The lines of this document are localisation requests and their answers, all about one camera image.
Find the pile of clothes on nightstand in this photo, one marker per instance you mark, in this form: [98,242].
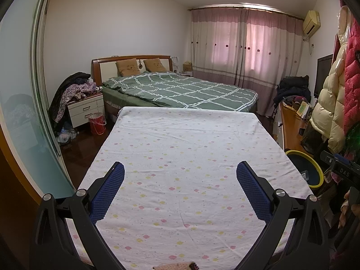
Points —
[77,83]

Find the white floral tablecloth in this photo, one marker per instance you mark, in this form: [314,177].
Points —
[180,200]

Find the yellow tissue box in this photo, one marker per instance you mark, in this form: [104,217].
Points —
[187,66]

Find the wall air conditioner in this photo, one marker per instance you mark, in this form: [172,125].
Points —
[311,23]

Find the left brown pillow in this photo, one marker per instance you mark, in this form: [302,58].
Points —
[128,67]

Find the brown pillow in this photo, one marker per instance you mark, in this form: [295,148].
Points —
[154,65]
[128,67]

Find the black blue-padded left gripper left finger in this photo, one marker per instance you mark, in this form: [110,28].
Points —
[52,246]

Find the pink white curtains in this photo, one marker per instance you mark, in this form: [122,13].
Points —
[248,48]

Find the wooden desk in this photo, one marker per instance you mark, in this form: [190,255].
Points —
[292,124]

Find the cream puffer jacket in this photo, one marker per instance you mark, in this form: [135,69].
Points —
[328,114]

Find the green plaid bed quilt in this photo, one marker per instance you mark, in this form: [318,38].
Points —
[168,89]

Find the yellow-rimmed trash bin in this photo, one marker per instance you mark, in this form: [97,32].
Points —
[307,167]

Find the dark clothes pile by curtain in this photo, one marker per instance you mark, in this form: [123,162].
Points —
[292,86]

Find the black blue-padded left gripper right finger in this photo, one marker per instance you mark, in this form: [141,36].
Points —
[294,235]

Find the sliding glass wardrobe door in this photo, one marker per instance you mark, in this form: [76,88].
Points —
[22,122]

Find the wooden bed headboard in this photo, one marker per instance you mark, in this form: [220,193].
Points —
[105,68]

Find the right brown pillow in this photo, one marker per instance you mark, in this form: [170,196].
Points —
[154,65]

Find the red plastic bucket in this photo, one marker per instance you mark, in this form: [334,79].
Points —
[97,123]

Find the white bedside nightstand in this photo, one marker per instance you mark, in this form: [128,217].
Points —
[80,111]

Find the black television screen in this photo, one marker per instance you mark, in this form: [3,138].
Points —
[323,67]

